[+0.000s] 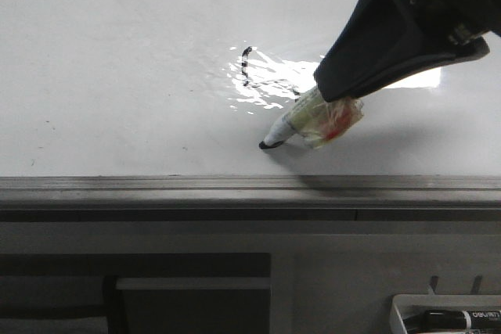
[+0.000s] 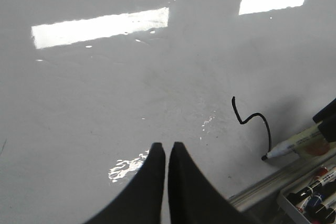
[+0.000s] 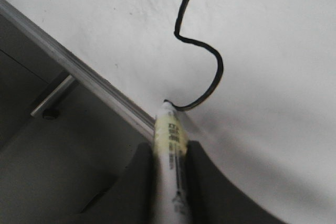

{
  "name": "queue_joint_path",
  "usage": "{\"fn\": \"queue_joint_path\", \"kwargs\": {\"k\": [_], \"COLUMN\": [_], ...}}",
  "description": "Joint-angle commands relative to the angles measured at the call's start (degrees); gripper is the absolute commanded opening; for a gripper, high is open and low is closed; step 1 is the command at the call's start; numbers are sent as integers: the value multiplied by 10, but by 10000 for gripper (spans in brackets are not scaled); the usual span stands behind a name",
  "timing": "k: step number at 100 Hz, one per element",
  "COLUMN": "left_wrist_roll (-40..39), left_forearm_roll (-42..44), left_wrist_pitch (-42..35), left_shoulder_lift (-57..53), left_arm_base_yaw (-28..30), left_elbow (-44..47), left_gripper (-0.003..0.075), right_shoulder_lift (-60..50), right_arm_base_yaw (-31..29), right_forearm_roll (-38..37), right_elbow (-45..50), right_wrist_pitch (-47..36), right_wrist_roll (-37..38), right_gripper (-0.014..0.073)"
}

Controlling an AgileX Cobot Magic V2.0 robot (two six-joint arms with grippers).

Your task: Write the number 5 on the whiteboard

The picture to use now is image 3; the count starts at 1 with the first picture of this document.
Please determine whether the white whiteboard marker with tape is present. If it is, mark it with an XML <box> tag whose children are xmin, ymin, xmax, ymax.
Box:
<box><xmin>153</xmin><ymin>101</ymin><xmax>192</xmax><ymax>223</ymax></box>

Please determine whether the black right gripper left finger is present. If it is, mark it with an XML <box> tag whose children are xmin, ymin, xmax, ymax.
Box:
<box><xmin>76</xmin><ymin>143</ymin><xmax>154</xmax><ymax>223</ymax></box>

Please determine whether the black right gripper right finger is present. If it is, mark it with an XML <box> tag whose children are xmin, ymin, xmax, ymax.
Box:
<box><xmin>185</xmin><ymin>141</ymin><xmax>284</xmax><ymax>223</ymax></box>

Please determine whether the white whiteboard with aluminium frame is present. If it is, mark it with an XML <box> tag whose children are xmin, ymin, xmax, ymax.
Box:
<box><xmin>5</xmin><ymin>0</ymin><xmax>335</xmax><ymax>223</ymax></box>

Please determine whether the metal table leg bar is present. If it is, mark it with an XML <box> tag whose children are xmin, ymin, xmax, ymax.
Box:
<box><xmin>30</xmin><ymin>72</ymin><xmax>78</xmax><ymax>119</ymax></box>

